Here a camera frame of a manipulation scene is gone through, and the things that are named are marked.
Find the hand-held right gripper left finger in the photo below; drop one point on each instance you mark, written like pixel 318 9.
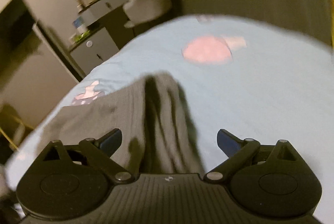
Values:
pixel 111 141

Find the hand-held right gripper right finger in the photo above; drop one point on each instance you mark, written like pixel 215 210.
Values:
pixel 229 143

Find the grey pants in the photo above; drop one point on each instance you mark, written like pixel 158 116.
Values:
pixel 117 114

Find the light blue printed bed sheet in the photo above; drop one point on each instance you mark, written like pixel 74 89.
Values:
pixel 261 98

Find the small grey cabinet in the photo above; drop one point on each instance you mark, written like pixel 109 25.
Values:
pixel 96 49

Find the yellow round side table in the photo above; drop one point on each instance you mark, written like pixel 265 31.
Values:
pixel 13 130

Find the tall white cabinet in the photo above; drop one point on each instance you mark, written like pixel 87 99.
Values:
pixel 36 70

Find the blue and white canister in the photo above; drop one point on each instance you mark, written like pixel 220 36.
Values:
pixel 80 25

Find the grey vanity desk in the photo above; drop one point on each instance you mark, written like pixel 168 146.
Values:
pixel 109 7

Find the white shell-shaped chair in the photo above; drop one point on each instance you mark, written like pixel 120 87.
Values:
pixel 148 6

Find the black wall television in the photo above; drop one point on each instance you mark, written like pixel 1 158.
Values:
pixel 13 28

